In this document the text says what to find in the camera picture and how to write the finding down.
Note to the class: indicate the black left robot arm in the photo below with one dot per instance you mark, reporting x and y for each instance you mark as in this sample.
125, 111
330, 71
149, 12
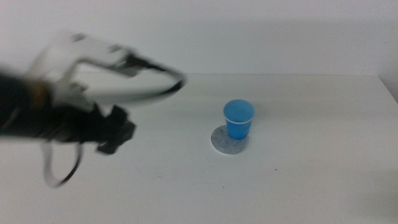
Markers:
18, 109

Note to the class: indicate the grey round cup mat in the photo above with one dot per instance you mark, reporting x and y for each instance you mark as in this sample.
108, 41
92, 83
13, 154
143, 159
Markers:
224, 143

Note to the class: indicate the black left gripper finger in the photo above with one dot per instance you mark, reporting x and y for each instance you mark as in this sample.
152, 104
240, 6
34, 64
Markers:
118, 115
119, 135

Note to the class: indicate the blue plastic cup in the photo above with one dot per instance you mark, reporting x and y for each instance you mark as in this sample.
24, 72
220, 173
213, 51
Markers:
238, 126

